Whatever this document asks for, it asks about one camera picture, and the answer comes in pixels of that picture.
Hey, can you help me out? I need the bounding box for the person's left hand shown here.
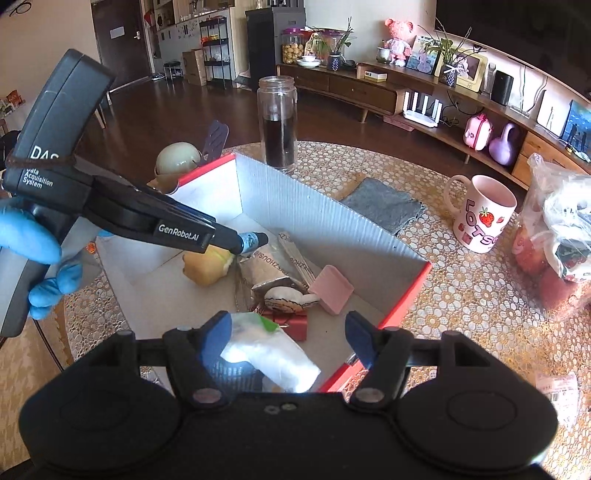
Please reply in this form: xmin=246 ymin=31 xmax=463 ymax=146
xmin=0 ymin=198 xmax=88 ymax=319

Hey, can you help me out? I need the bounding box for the white tissue pack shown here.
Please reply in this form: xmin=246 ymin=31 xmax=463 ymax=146
xmin=210 ymin=311 xmax=321 ymax=394

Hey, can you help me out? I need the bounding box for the pink case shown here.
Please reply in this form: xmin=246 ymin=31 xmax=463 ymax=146
xmin=463 ymin=113 xmax=494 ymax=151

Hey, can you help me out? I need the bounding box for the yellow picture frame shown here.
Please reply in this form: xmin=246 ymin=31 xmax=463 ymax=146
xmin=455 ymin=50 xmax=489 ymax=93

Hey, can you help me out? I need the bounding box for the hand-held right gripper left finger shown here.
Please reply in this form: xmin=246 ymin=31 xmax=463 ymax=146
xmin=113 ymin=310 xmax=234 ymax=409

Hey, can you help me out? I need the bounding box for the grey cloth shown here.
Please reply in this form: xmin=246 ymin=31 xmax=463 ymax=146
xmin=339 ymin=178 xmax=426 ymax=237

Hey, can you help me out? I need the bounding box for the dark wooden door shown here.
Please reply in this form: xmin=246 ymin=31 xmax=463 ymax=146
xmin=91 ymin=0 xmax=153 ymax=79

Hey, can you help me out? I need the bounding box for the white board picture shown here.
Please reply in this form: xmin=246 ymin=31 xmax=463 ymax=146
xmin=537 ymin=90 xmax=573 ymax=138

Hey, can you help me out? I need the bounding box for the black television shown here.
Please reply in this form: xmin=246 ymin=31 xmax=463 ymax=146
xmin=435 ymin=0 xmax=591 ymax=86

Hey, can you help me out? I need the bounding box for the floral lace desktop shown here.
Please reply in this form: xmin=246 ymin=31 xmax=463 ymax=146
xmin=62 ymin=138 xmax=591 ymax=462

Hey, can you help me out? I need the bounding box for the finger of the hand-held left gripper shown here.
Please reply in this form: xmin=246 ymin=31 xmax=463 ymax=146
xmin=203 ymin=222 xmax=245 ymax=254

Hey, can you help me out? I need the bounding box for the tall cardboard box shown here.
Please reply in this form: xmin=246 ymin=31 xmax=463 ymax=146
xmin=182 ymin=48 xmax=208 ymax=87

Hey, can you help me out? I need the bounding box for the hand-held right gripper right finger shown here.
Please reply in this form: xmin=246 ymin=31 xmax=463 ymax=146
xmin=345 ymin=310 xmax=476 ymax=411

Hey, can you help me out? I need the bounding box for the blue picture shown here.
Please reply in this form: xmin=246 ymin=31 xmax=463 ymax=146
xmin=562 ymin=99 xmax=591 ymax=155

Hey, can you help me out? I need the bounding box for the pink teddy bear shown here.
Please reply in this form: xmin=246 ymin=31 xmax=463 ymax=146
xmin=384 ymin=18 xmax=414 ymax=65

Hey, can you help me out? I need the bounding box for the plastic bag with red plush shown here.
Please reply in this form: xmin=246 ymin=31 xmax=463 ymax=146
xmin=508 ymin=152 xmax=591 ymax=324

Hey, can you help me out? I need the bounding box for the black cabinet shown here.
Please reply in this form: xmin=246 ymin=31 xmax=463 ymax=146
xmin=245 ymin=7 xmax=308 ymax=79

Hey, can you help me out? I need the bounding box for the red cardboard box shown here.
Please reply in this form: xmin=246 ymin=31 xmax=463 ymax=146
xmin=95 ymin=152 xmax=433 ymax=394

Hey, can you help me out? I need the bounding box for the pink block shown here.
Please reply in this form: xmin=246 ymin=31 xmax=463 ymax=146
xmin=308 ymin=264 xmax=355 ymax=316

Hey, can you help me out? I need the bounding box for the purple kettlebell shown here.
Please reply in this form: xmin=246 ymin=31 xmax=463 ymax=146
xmin=488 ymin=122 xmax=522 ymax=167

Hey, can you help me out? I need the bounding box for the small potted plant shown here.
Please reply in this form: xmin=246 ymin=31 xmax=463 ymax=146
xmin=323 ymin=18 xmax=356 ymax=71

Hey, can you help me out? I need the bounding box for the spider plant in pot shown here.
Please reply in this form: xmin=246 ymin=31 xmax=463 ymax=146
xmin=418 ymin=23 xmax=481 ymax=88

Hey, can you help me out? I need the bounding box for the yellow sponge cake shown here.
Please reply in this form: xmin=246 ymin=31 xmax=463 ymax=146
xmin=182 ymin=244 xmax=234 ymax=288

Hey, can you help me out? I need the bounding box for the black shelf rack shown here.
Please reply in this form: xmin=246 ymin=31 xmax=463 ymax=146
xmin=198 ymin=16 xmax=234 ymax=90

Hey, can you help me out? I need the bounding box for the glass bottle with dark liquid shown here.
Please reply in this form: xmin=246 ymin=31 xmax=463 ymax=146
xmin=257 ymin=75 xmax=297 ymax=176

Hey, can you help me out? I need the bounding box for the white strawberry mug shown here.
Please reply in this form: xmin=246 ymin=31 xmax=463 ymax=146
xmin=444 ymin=174 xmax=518 ymax=254

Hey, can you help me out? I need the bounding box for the clear snack jar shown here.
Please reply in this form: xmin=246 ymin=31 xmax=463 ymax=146
xmin=281 ymin=28 xmax=308 ymax=65

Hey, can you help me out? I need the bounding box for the white router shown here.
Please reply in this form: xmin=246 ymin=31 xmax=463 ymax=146
xmin=402 ymin=90 xmax=444 ymax=127

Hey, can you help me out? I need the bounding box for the beige dome-shaped object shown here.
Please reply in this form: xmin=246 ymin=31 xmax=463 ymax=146
xmin=154 ymin=142 xmax=204 ymax=195

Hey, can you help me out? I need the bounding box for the dark blue slotted plastic piece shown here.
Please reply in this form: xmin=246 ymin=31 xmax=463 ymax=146
xmin=201 ymin=120 xmax=230 ymax=163

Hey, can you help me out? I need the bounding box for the pink blue picture frame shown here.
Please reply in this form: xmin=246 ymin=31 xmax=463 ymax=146
xmin=406 ymin=37 xmax=441 ymax=75

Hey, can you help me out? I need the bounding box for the black speaker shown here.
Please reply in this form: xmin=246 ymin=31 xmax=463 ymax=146
xmin=490 ymin=71 xmax=514 ymax=104

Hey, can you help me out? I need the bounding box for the small red box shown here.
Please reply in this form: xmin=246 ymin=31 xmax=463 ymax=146
xmin=259 ymin=309 xmax=309 ymax=342

